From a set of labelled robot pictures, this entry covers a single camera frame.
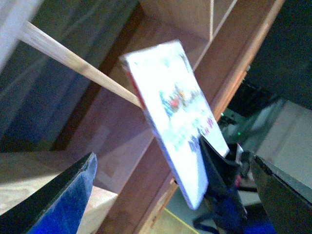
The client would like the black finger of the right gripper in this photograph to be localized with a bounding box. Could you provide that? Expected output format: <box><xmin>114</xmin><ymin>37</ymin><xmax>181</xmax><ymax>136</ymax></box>
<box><xmin>199</xmin><ymin>137</ymin><xmax>240</xmax><ymax>215</ymax></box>

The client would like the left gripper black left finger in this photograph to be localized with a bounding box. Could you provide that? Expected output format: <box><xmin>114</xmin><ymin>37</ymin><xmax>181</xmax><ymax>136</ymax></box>
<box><xmin>0</xmin><ymin>152</ymin><xmax>98</xmax><ymax>234</ymax></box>

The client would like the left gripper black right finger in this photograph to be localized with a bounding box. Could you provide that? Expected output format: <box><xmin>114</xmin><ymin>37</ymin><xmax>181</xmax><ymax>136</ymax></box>
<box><xmin>251</xmin><ymin>156</ymin><xmax>312</xmax><ymax>234</ymax></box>

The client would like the wooden shelf unit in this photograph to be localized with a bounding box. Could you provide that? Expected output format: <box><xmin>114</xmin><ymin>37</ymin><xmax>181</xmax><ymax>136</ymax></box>
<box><xmin>0</xmin><ymin>0</ymin><xmax>283</xmax><ymax>234</ymax></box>

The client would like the white illustrated children's book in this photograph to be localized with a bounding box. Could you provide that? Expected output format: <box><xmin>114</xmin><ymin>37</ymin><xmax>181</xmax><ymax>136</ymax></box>
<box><xmin>120</xmin><ymin>40</ymin><xmax>229</xmax><ymax>210</ymax></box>

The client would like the dark striped curtain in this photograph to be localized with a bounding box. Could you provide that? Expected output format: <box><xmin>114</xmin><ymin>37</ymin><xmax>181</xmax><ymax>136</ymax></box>
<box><xmin>0</xmin><ymin>0</ymin><xmax>138</xmax><ymax>153</ymax></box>

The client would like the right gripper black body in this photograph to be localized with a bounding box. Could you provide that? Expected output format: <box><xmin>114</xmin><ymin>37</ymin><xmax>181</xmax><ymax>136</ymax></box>
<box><xmin>193</xmin><ymin>147</ymin><xmax>271</xmax><ymax>234</ymax></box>

